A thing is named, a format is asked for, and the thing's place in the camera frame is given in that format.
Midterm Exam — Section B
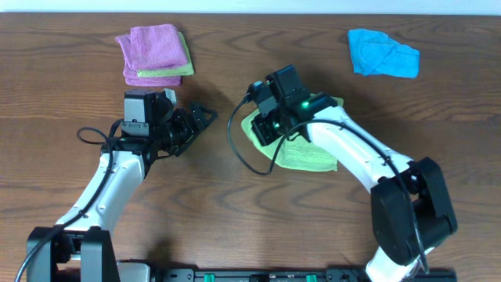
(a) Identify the top folded purple cloth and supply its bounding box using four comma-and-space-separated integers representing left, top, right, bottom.
130, 24, 188, 71

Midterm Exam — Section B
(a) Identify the right black cable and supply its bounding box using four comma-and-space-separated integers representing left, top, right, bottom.
226, 93, 430, 275

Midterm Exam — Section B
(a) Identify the folded purple cloth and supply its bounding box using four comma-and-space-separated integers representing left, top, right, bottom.
114, 34, 183, 88
130, 24, 188, 71

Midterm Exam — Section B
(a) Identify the black cable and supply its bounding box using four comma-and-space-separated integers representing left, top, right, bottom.
226, 93, 430, 275
13, 118, 124, 282

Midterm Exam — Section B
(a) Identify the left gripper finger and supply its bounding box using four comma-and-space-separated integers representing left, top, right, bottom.
171, 132, 199, 157
189, 102, 218, 131

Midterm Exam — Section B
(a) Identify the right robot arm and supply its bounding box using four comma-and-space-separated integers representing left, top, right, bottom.
246, 65, 458, 281

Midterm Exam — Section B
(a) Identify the light green microfiber cloth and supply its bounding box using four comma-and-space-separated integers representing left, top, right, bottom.
240, 110, 338, 172

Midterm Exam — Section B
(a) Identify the folded green cloth in stack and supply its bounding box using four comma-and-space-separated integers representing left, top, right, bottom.
136, 32, 195, 78

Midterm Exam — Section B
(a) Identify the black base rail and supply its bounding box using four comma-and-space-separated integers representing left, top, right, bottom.
152, 267, 458, 282

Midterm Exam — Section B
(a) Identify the bottom folded purple cloth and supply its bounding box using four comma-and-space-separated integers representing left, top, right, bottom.
114, 34, 183, 88

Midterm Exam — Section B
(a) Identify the blue crumpled cloth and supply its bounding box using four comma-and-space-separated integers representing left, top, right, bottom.
348, 29, 420, 78

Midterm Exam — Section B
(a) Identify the left black cable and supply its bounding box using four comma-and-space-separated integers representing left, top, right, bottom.
13, 118, 124, 282

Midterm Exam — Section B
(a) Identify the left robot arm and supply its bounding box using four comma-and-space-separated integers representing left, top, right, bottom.
16, 89, 217, 281

